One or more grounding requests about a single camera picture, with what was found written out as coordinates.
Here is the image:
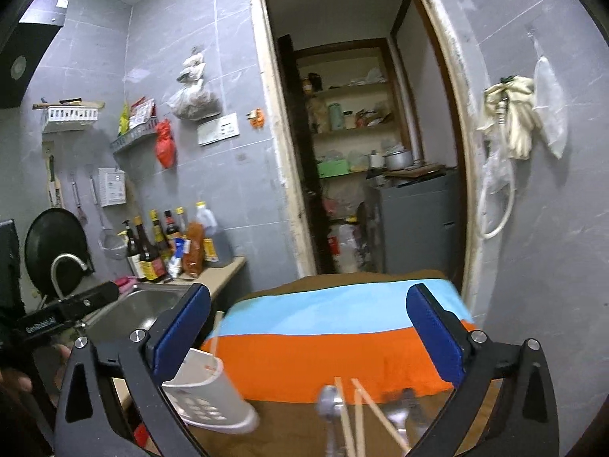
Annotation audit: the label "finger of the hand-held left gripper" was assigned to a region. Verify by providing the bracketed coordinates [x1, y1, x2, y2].
[57, 281, 121, 327]

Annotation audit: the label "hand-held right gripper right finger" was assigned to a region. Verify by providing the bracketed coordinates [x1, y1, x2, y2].
[405, 283, 560, 457]

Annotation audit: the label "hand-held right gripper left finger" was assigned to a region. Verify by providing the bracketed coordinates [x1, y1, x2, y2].
[54, 282, 212, 457]

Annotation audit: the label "white plastic utensil holder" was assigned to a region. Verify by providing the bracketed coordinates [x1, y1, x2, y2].
[161, 347, 260, 435]

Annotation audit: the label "wooden chopstick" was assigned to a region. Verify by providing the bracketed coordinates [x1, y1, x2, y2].
[353, 389, 366, 457]
[351, 378, 411, 455]
[334, 377, 355, 457]

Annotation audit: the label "metal spoon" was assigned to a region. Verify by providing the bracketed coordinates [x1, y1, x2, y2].
[316, 385, 344, 457]

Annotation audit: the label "person's left hand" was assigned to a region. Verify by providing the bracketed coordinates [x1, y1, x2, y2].
[0, 370, 33, 394]

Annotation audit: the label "black frying pan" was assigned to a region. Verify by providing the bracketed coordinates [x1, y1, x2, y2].
[24, 207, 93, 296]

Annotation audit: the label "steel sink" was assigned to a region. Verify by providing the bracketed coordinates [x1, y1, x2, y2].
[86, 282, 201, 344]

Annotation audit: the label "metal faucet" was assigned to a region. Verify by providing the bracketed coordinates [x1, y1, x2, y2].
[50, 253, 93, 300]

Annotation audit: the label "hanging strainer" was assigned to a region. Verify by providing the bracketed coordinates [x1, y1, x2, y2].
[89, 176, 127, 262]

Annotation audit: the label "dark pump sauce bottle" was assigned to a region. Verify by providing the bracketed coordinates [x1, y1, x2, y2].
[121, 219, 146, 281]

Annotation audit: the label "blue packet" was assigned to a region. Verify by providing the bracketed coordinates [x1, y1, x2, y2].
[166, 238, 191, 277]

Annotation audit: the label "orange seasoning packet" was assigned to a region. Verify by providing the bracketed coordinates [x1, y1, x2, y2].
[185, 221, 206, 278]

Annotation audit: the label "hanging metal utensil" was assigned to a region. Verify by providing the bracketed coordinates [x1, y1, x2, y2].
[70, 171, 89, 224]

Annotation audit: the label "large oil jug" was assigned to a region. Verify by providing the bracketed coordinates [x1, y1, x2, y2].
[193, 201, 235, 267]

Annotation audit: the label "hanging kitchen spatula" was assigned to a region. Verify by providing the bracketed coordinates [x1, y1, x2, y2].
[46, 155, 64, 209]

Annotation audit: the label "striped orange blue brown cloth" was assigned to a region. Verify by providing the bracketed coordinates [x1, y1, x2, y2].
[188, 269, 505, 457]

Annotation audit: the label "grey cabinet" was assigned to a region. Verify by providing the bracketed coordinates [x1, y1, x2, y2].
[376, 166, 462, 279]

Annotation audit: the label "plastic bottle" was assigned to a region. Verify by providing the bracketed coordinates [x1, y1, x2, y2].
[328, 219, 372, 272]

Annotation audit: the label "metal corner shelf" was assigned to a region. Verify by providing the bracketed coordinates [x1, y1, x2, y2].
[110, 117, 160, 155]

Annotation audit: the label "red plastic bag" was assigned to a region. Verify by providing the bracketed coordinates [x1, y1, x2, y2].
[155, 119, 178, 169]

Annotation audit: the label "crumpled clear plastic bag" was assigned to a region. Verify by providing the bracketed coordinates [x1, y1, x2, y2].
[480, 143, 512, 201]

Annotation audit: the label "metal pot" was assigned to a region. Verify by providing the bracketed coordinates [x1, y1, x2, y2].
[383, 149, 415, 171]

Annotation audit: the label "red white packets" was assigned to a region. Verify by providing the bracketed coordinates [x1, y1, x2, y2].
[129, 96, 158, 129]

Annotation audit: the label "dark wooden door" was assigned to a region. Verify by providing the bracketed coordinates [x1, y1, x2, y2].
[276, 33, 329, 274]

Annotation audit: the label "green box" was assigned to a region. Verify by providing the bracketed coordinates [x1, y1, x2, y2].
[316, 159, 351, 179]

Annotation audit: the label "black range hood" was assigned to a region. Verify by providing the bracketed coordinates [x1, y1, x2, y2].
[0, 0, 70, 109]

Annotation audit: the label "hanging clear bag of goods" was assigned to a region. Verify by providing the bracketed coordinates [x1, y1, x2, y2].
[166, 46, 223, 121]

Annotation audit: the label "hanging clear plastic bag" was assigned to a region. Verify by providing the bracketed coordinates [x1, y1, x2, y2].
[532, 33, 569, 159]

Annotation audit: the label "wooden shelf unit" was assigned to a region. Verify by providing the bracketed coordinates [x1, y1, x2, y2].
[292, 38, 424, 186]

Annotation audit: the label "white wall box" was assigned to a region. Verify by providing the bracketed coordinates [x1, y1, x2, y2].
[97, 166, 127, 209]

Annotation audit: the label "white hose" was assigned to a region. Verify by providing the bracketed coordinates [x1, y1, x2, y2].
[477, 147, 517, 240]

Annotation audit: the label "white wall basket rack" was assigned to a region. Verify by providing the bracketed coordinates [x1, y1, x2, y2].
[32, 100, 105, 133]

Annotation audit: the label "white door frame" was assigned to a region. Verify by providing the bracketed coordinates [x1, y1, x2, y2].
[247, 0, 486, 305]

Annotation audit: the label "white wall switch panel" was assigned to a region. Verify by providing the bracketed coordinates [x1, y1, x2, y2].
[196, 113, 240, 147]

